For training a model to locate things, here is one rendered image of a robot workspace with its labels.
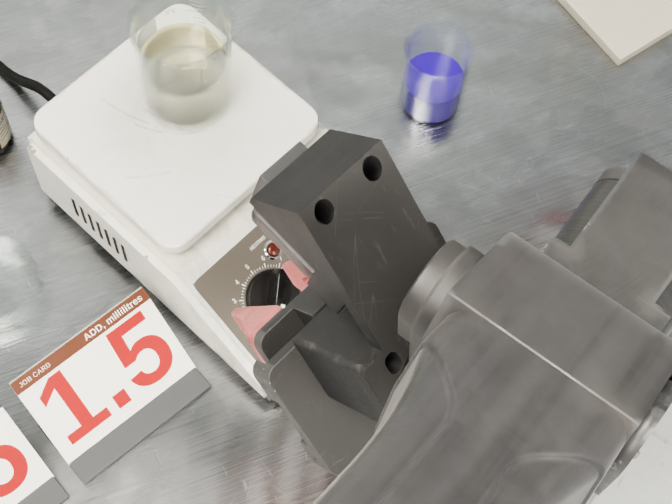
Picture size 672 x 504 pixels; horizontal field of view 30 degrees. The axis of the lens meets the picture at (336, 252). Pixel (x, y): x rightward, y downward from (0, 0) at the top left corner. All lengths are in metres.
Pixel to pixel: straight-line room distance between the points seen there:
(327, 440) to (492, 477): 0.22
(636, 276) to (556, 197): 0.35
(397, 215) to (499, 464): 0.16
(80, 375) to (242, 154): 0.15
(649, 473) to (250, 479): 0.23
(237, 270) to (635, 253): 0.30
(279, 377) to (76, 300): 0.27
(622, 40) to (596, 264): 0.43
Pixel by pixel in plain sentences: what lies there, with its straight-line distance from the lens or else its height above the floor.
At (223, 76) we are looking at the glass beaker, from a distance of 0.68.
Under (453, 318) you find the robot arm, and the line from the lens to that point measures 0.37.
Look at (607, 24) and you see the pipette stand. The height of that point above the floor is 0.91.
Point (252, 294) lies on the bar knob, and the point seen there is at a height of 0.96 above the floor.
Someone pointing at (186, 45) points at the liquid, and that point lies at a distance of 0.70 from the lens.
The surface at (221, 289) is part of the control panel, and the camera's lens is 0.69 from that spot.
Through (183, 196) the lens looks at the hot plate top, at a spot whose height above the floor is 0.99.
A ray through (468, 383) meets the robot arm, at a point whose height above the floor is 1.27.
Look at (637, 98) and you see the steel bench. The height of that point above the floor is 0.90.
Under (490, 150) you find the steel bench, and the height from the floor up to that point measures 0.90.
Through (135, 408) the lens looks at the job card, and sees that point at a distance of 0.73.
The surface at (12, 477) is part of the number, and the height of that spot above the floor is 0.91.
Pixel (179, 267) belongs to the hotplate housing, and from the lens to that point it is 0.69.
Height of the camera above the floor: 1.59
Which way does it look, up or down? 65 degrees down
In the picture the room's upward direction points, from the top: 5 degrees clockwise
